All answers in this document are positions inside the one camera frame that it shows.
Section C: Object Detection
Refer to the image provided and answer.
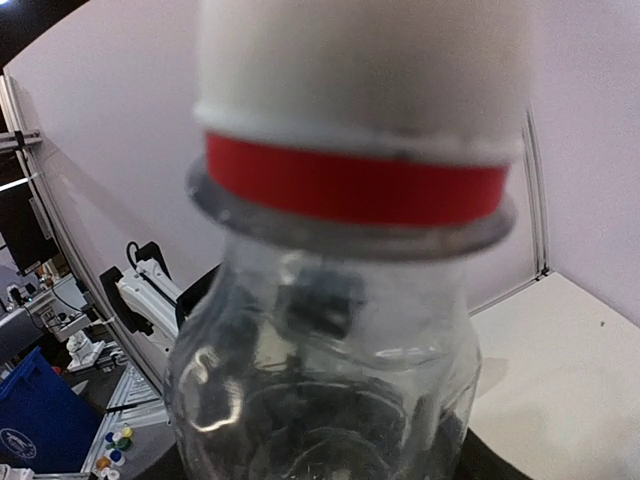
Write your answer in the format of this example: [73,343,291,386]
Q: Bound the blue plastic crate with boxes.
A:
[1,347,102,474]

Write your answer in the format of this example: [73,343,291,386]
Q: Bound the right aluminium wall post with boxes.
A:
[523,110,552,281]

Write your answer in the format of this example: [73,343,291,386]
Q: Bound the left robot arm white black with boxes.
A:
[100,241,220,356]

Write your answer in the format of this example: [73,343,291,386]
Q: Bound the loose coloured bottle caps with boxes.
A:
[92,425,134,479]

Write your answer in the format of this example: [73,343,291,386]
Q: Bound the crushed clear bottle red label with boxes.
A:
[165,1,531,479]

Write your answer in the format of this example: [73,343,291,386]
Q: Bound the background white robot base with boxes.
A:
[66,330,106,373]

